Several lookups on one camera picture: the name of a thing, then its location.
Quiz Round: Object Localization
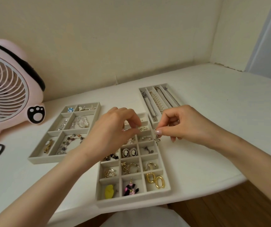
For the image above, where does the person's right hand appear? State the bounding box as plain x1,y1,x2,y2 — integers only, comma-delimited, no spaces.
155,105,242,151

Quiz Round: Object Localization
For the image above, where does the person's left hand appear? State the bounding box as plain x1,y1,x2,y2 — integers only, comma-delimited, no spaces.
80,107,142,164

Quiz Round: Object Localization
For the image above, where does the white pearl bead bracelet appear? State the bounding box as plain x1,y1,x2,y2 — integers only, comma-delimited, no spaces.
70,116,90,129

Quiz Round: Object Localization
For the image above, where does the gold heart hoop earring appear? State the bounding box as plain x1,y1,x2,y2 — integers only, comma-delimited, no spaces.
104,168,117,178

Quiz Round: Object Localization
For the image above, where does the silver necklace pink charm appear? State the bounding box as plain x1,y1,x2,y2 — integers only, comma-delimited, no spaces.
163,87,181,106

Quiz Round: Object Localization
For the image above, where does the gold chunky hoop earring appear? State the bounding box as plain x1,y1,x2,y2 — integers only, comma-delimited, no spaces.
125,162,140,174

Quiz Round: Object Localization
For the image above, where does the brown stone bead bracelet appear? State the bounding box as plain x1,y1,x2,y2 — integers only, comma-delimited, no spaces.
56,134,85,155

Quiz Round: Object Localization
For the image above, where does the grey necklace tray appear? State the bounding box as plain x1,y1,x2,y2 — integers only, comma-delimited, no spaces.
139,83,185,129

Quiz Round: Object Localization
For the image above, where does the brown cord necklace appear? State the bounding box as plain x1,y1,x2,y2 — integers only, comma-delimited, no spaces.
155,86,174,108

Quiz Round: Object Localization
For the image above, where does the small pearl bead necklace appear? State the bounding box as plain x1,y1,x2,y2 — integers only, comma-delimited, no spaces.
149,91,167,114

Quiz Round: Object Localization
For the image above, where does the silver chain necklace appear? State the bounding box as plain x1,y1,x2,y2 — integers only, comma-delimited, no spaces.
141,91,158,122

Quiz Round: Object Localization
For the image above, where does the shiny wide hoop earring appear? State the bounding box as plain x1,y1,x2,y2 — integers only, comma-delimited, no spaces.
145,162,158,172

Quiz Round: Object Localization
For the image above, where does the pink black bow earring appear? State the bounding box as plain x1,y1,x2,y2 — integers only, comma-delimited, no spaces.
123,179,140,196

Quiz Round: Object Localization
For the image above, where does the gold round-faced ring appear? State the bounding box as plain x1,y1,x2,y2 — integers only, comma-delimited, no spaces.
43,139,54,154

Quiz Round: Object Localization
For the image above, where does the grey earring grid tray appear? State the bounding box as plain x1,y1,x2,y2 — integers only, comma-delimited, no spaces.
95,113,171,208

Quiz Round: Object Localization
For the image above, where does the grey bracelet tray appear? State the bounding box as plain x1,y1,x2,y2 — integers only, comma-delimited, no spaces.
28,102,102,165

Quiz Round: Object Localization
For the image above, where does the person's right forearm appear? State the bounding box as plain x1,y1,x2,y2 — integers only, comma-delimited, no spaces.
223,137,271,215

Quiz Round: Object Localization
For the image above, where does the person's left forearm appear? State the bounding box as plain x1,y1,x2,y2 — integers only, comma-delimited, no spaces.
0,148,96,227

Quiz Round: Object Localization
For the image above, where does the white table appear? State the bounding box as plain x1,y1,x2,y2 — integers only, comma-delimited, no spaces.
0,63,271,227

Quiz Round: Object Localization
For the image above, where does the white door panel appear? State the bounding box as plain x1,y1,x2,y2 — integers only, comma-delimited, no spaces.
246,0,271,82

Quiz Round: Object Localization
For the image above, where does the pink animal-shaped desk fan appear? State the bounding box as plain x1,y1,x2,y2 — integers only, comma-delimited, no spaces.
0,32,46,146

